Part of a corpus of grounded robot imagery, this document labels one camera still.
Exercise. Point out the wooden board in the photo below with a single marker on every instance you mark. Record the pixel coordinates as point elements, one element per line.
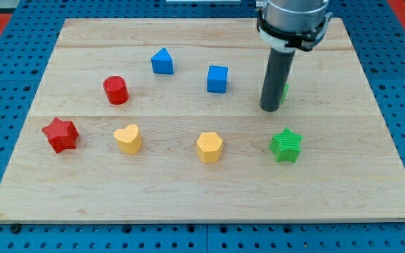
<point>348,170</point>

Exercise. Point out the yellow hexagon block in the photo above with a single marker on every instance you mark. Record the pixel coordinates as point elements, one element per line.
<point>209,147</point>

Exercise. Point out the yellow heart block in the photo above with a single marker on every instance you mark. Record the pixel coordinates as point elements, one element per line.
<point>128,139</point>

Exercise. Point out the blue triangle block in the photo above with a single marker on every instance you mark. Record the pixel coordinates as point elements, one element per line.
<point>162,62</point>

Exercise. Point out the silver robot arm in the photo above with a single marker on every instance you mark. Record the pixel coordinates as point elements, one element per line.
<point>287,26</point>

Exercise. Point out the green star block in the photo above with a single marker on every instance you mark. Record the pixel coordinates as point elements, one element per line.
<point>286,146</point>

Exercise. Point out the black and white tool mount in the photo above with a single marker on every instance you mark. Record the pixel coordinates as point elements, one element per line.
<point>286,42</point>

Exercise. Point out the red star block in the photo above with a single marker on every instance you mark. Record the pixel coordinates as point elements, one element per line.
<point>61,135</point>

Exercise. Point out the green cylinder block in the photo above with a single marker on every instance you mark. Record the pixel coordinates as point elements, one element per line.
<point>285,90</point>

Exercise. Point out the red cylinder block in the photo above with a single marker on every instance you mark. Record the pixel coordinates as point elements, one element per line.
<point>116,90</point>

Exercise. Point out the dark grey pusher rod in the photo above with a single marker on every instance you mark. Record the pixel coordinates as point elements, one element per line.
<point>276,76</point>

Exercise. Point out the blue cube block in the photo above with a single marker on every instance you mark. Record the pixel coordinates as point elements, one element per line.
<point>217,79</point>

